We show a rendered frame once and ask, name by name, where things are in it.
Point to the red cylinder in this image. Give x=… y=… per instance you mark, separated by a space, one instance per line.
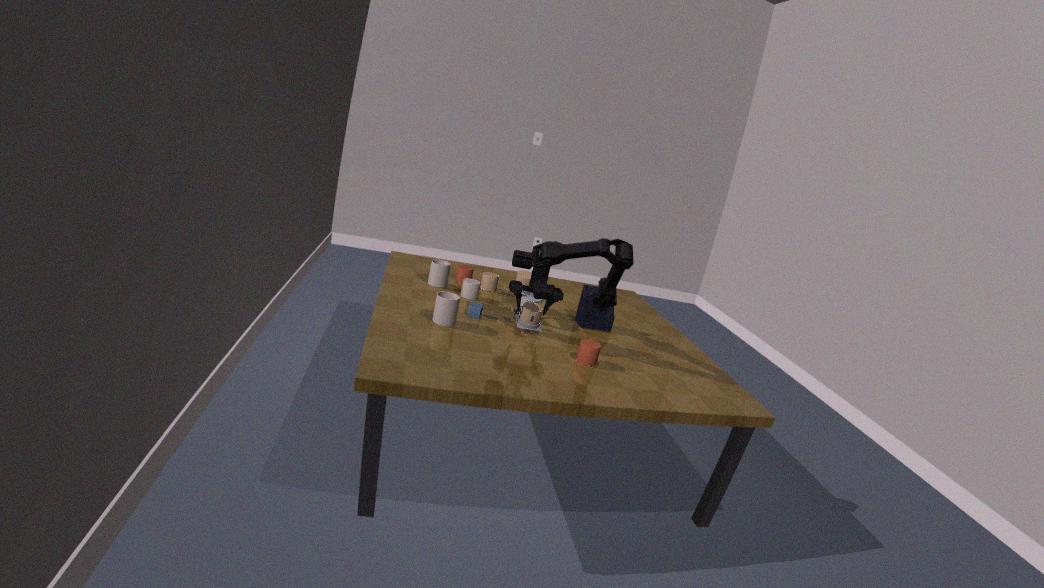
x=588 y=352
x=462 y=272

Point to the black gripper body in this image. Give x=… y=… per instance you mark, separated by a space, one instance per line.
x=517 y=287

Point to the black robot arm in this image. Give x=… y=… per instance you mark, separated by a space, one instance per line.
x=553 y=252

